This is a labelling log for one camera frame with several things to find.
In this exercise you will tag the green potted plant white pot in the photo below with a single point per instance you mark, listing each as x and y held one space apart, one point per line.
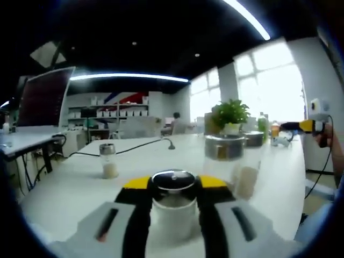
231 113

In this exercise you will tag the grey mesh office chair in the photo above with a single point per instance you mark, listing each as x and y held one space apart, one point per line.
139 127

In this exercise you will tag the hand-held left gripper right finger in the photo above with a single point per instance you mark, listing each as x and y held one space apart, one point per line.
212 220

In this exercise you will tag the white storage shelf rack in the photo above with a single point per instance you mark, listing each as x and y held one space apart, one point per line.
107 123

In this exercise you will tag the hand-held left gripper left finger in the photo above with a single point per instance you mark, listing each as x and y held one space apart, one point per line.
134 215

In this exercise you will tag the small black monitor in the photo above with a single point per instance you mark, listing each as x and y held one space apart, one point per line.
86 113

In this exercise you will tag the glass seasoning bottle steel lid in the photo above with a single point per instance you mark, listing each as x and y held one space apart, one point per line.
173 180
224 149
108 169
254 138

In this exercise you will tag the brown paper bag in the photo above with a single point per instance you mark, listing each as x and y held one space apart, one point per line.
208 126

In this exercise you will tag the person's right hand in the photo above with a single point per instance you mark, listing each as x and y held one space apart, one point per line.
329 137

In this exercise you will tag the white game controller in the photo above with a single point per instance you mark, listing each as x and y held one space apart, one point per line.
283 140

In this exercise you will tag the green drink bottle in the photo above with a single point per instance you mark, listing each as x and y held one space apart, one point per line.
262 126

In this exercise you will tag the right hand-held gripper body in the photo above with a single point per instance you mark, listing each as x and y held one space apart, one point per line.
318 108

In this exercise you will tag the white laptop red-text screen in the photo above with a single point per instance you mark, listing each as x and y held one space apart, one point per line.
43 102

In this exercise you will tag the white ceiling air conditioner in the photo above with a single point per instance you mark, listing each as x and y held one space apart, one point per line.
45 53

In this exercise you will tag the long ceiling light strip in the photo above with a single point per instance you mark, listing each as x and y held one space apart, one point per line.
129 76
250 18

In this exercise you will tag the orange drink bottle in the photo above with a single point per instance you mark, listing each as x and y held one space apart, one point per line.
274 133

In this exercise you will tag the large bright window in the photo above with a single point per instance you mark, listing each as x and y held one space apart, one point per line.
205 102
271 86

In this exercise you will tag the row of white storage bins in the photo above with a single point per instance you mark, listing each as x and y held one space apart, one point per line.
129 113

